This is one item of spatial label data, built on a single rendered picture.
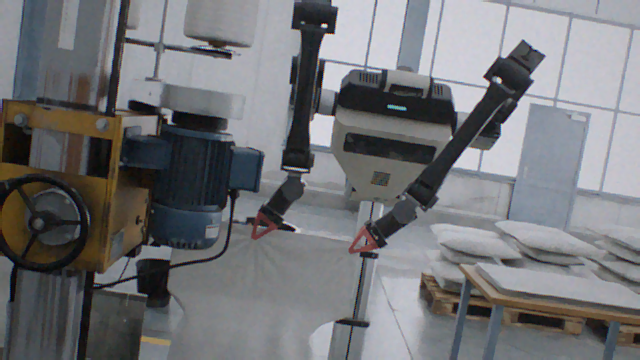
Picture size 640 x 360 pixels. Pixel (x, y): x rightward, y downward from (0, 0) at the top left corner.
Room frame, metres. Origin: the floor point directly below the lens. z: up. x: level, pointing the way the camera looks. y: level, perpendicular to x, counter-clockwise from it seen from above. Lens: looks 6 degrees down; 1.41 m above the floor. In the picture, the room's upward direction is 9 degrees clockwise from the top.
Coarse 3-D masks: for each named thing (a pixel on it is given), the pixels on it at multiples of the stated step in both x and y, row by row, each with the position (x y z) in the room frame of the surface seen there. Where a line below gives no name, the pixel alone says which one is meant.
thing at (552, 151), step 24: (528, 120) 9.70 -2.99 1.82; (552, 120) 9.73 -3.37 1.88; (576, 120) 9.73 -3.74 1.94; (528, 144) 9.72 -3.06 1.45; (552, 144) 9.73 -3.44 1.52; (576, 144) 9.74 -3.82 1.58; (528, 168) 9.72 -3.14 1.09; (552, 168) 9.73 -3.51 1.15; (576, 168) 9.75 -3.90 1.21; (528, 192) 9.72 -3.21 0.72; (552, 192) 9.73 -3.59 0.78; (528, 216) 9.72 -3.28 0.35; (552, 216) 9.74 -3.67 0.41
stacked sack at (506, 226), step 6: (498, 222) 5.55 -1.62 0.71; (504, 222) 5.47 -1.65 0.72; (510, 222) 5.45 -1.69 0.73; (516, 222) 5.46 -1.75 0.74; (522, 222) 5.48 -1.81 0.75; (504, 228) 5.29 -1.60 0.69; (510, 228) 5.26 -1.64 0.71; (516, 228) 5.25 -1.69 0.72; (522, 228) 5.25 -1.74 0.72; (528, 228) 5.26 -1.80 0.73; (534, 228) 5.29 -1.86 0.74; (540, 228) 5.32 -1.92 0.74; (546, 228) 5.36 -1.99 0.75; (552, 228) 5.39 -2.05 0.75; (510, 234) 5.26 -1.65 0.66; (558, 234) 5.24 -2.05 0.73; (564, 234) 5.26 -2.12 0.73
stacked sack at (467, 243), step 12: (444, 240) 4.87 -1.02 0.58; (456, 240) 4.86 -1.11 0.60; (468, 240) 4.87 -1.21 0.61; (480, 240) 4.90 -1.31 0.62; (492, 240) 4.95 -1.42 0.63; (468, 252) 4.85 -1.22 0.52; (480, 252) 4.81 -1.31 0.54; (492, 252) 4.80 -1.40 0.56; (504, 252) 4.80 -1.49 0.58; (516, 252) 4.82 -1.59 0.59
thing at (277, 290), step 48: (240, 240) 1.65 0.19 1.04; (288, 240) 1.65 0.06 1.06; (336, 240) 1.65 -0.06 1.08; (192, 288) 1.65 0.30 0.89; (240, 288) 1.65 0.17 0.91; (288, 288) 1.65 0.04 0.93; (336, 288) 1.65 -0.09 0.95; (192, 336) 1.58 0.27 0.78; (240, 336) 1.58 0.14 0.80; (288, 336) 1.60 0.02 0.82
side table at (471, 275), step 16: (464, 272) 3.11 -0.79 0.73; (464, 288) 3.18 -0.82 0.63; (480, 288) 2.81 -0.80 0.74; (464, 304) 3.18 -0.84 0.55; (496, 304) 2.66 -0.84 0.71; (512, 304) 2.64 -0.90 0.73; (528, 304) 2.64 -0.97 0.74; (544, 304) 2.65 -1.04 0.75; (560, 304) 2.69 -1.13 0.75; (464, 320) 3.18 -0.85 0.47; (496, 320) 2.66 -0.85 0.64; (608, 320) 2.66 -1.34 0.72; (624, 320) 2.66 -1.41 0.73; (496, 336) 2.66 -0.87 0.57; (608, 336) 3.24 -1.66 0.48; (608, 352) 3.21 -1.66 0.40
